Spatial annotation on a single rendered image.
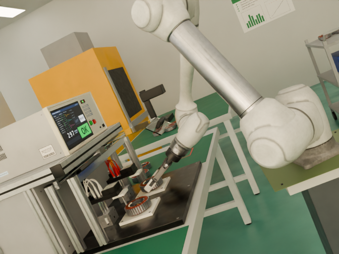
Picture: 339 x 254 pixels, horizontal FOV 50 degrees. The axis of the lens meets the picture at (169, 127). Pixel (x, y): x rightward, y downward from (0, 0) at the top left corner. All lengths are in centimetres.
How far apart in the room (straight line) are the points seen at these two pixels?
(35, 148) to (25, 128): 8
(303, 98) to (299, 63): 544
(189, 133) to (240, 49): 514
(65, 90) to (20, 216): 401
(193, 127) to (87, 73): 377
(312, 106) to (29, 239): 115
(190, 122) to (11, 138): 74
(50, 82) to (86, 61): 63
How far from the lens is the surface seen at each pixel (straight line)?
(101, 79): 519
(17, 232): 157
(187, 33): 127
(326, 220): 147
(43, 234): 152
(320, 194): 142
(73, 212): 161
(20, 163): 160
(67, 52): 563
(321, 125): 136
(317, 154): 139
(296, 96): 133
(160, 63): 683
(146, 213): 148
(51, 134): 150
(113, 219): 160
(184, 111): 172
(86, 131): 166
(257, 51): 668
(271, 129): 115
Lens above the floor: 126
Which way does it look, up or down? 8 degrees down
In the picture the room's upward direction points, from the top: 24 degrees counter-clockwise
